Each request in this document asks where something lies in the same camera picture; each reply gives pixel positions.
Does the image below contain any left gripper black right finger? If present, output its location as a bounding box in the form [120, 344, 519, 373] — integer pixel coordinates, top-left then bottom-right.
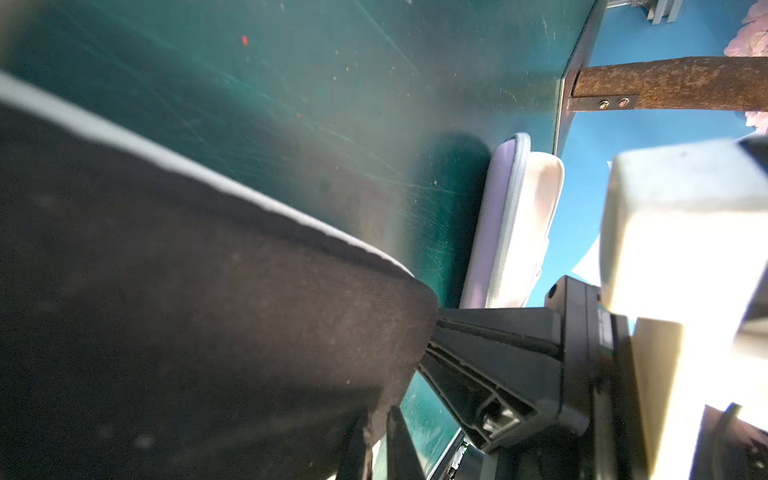
[386, 406, 426, 480]

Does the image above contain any pink artificial cherry blossom branch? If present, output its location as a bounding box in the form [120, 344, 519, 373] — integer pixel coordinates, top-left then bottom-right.
[724, 0, 767, 135]

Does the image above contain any black grey zippered umbrella case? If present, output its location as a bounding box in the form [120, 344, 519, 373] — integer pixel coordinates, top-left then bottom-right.
[1, 75, 438, 479]

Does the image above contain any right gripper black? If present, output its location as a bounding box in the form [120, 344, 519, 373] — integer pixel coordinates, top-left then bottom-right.
[418, 274, 768, 480]

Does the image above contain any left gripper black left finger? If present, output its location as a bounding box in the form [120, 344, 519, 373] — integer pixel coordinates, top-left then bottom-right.
[335, 411, 373, 480]

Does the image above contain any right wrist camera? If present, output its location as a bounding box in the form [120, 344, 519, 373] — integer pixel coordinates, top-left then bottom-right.
[599, 135, 767, 479]

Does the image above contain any rusty brown branch stem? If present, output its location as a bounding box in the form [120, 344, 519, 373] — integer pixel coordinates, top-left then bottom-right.
[566, 57, 767, 112]

